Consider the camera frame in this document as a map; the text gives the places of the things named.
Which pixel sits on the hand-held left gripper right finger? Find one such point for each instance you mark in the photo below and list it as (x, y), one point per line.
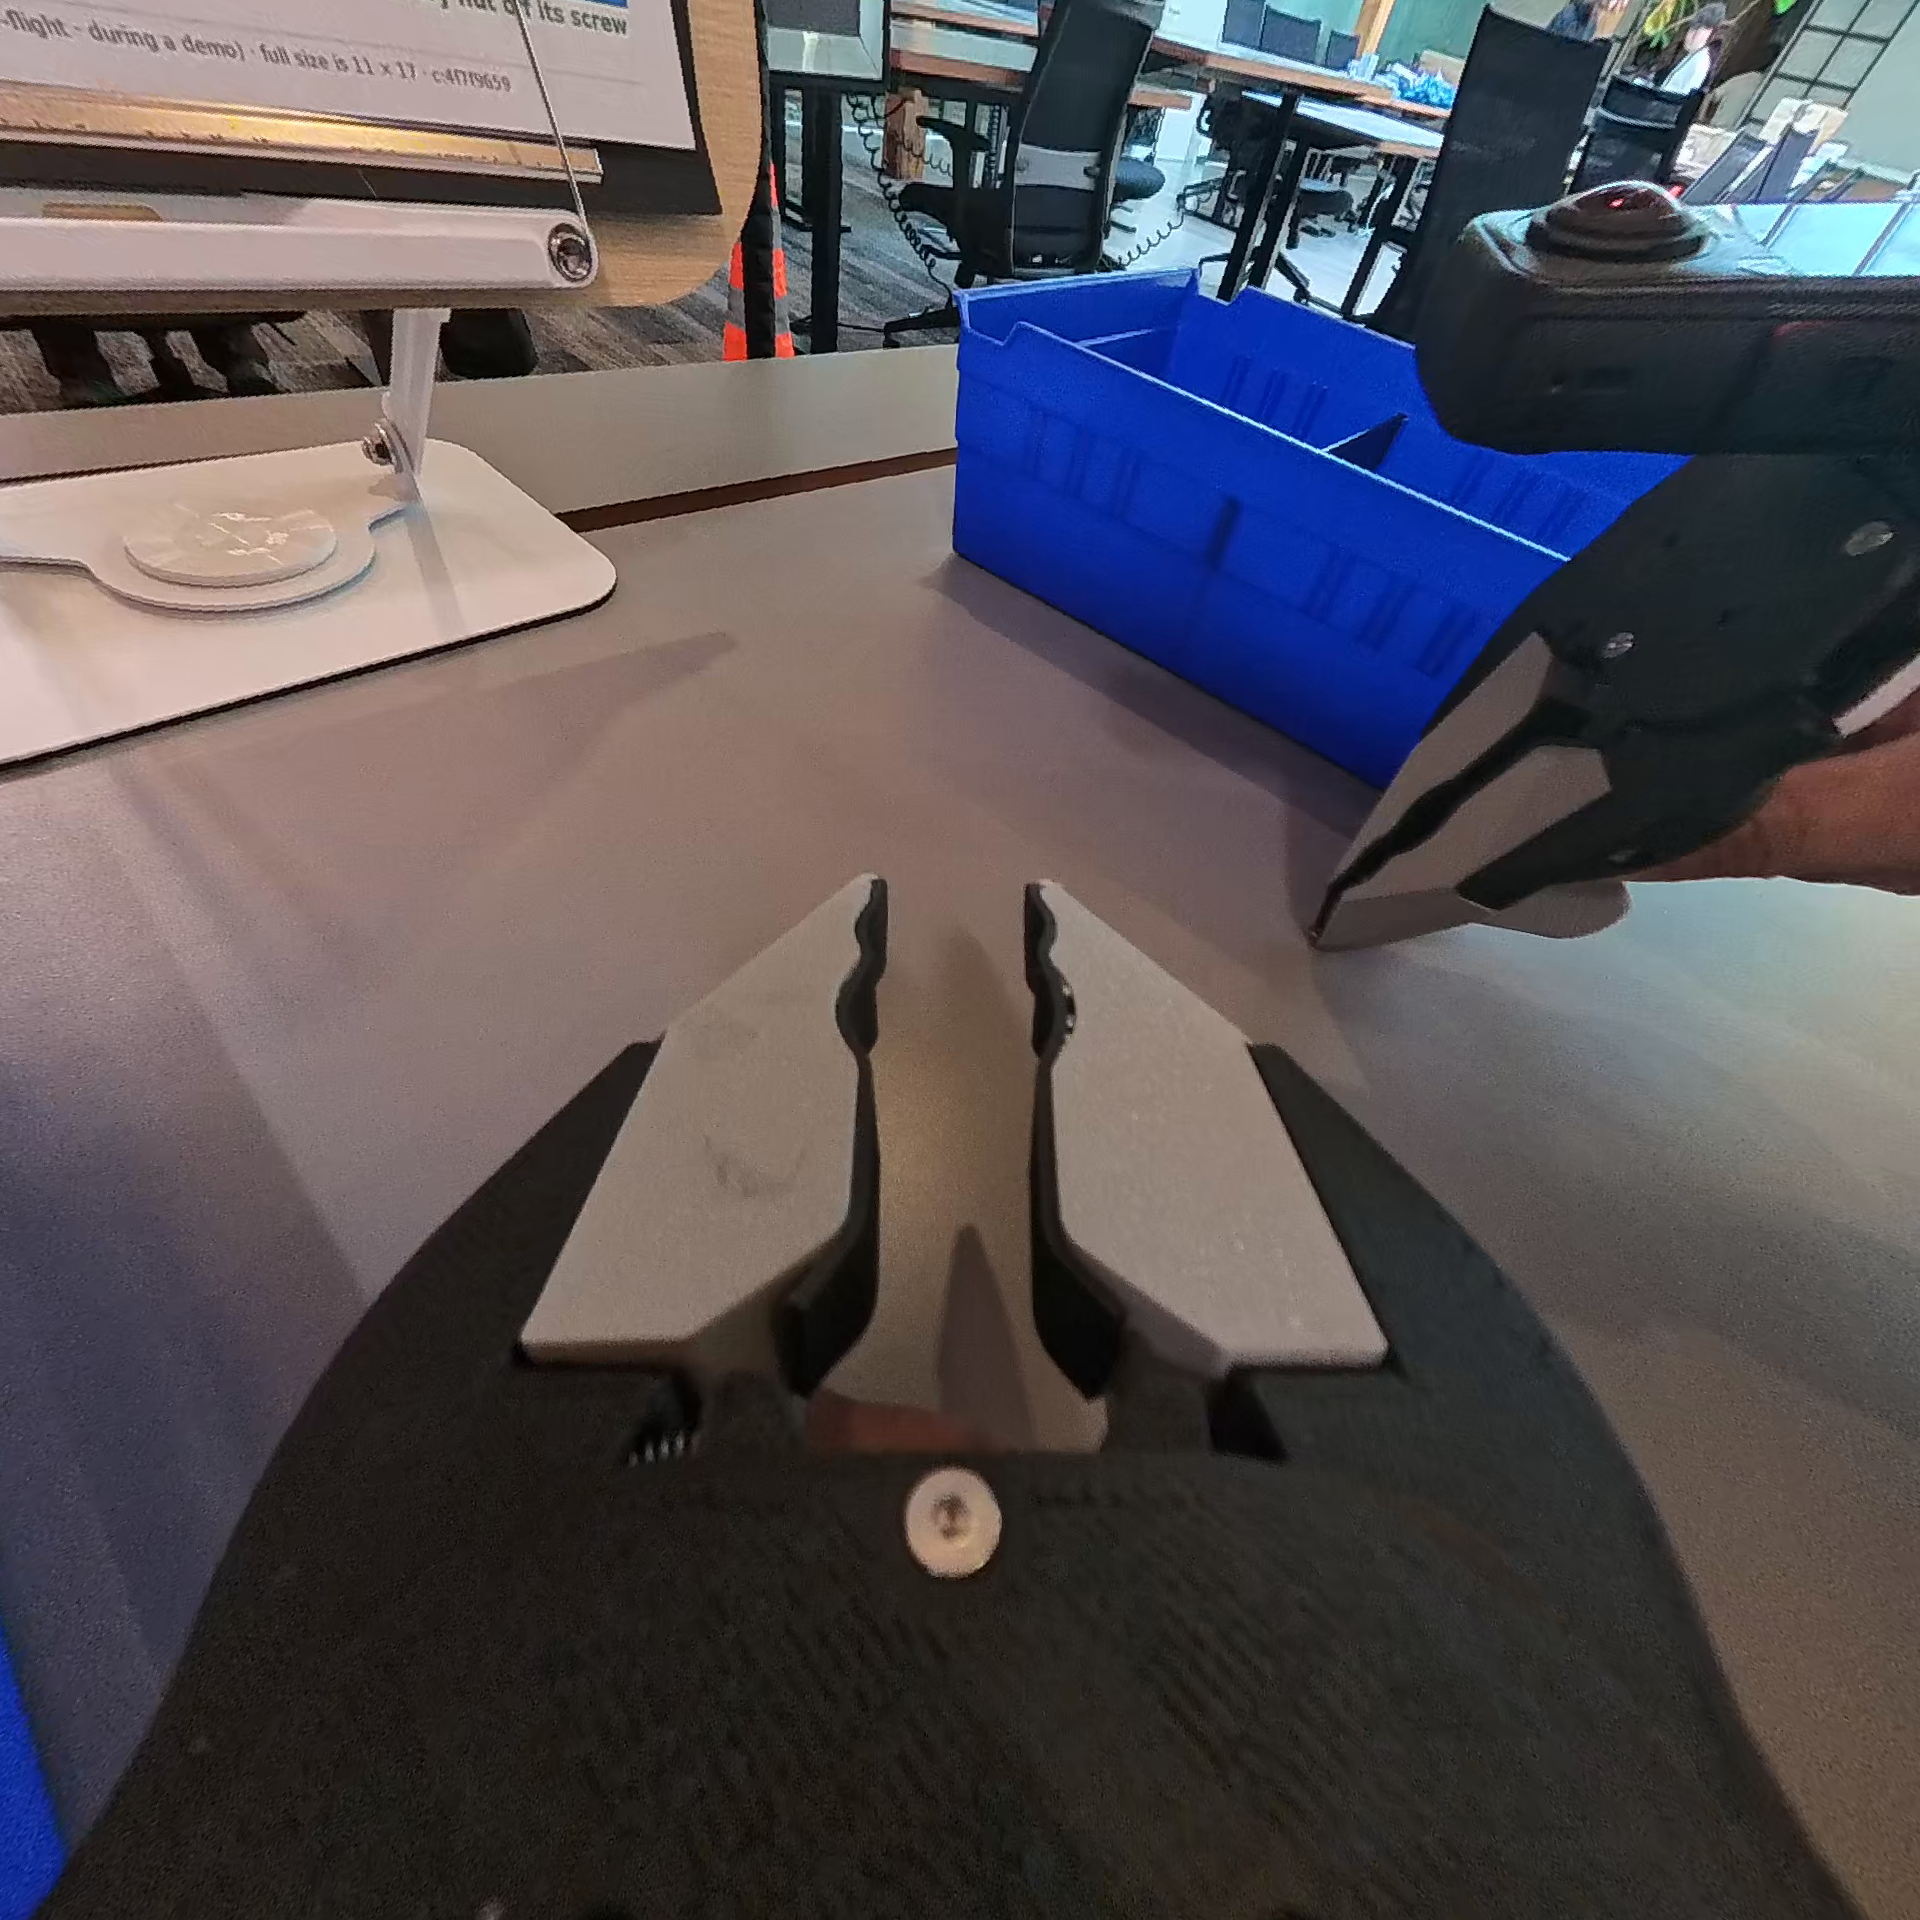
(1200, 1201)

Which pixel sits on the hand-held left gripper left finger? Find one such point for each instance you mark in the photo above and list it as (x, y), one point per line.
(721, 1184)

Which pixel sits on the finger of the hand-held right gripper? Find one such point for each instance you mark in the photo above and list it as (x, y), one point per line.
(1530, 810)
(1483, 704)

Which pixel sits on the blue divided plastic bin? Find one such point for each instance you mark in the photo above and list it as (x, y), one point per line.
(1079, 494)

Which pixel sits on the brown-edged grey desk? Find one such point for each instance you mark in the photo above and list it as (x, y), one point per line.
(749, 406)

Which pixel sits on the person's right hand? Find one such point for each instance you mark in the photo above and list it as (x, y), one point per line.
(1844, 818)

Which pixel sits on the black office chair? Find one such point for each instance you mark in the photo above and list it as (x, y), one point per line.
(1635, 136)
(1079, 90)
(1515, 120)

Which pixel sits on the white document stand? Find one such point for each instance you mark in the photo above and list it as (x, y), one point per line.
(493, 570)

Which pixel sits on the long wooden top table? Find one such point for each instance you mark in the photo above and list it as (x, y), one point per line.
(961, 67)

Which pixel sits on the orange traffic cone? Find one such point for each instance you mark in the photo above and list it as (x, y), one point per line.
(735, 330)

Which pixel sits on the black stanchion pole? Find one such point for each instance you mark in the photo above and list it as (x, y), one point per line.
(763, 270)

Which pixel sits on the wooden backing board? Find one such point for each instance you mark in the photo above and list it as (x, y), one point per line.
(735, 182)

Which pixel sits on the silver-framed dark panel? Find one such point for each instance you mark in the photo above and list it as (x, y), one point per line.
(825, 37)

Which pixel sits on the printed instruction sheet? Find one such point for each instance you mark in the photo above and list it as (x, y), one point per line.
(661, 90)

